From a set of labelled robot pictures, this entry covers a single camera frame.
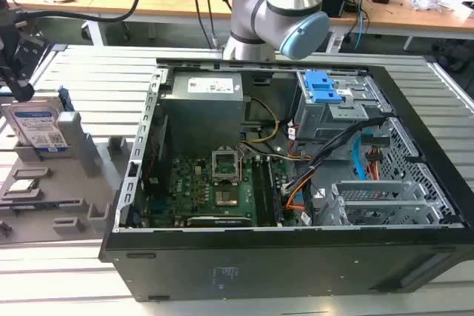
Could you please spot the CPU socket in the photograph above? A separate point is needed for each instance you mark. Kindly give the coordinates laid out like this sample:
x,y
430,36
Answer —
x,y
226,166

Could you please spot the grey power supply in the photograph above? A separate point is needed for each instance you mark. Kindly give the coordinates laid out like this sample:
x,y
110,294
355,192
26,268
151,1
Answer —
x,y
200,116

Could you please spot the perforated metal disk bay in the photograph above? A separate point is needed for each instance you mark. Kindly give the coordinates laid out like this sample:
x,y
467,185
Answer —
x,y
374,205

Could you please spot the hard disk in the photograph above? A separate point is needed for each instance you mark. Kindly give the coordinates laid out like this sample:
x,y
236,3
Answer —
x,y
33,127

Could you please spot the blue drive cage latch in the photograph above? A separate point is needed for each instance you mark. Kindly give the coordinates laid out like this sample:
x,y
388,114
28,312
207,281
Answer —
x,y
320,84

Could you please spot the wooden desk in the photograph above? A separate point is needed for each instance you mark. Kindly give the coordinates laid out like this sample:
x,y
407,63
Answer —
x,y
166,1

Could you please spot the grey metal drive cage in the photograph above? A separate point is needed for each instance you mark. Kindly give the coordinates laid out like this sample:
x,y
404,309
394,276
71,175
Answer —
x,y
333,120

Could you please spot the square silver heatsink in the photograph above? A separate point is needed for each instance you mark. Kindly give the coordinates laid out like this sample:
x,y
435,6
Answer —
x,y
226,197

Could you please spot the silver CPU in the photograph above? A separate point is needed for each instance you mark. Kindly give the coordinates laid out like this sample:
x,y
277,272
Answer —
x,y
22,185

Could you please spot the grey parts rack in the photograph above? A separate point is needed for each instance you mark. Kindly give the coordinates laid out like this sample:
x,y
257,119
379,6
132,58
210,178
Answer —
x,y
74,183

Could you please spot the black PC case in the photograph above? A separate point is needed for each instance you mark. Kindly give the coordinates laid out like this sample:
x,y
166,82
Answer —
x,y
259,275

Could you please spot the black RAM slot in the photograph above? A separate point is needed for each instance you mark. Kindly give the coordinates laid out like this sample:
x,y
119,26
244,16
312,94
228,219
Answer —
x,y
263,194
276,197

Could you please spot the green motherboard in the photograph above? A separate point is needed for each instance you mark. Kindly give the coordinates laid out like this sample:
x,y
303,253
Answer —
x,y
192,183

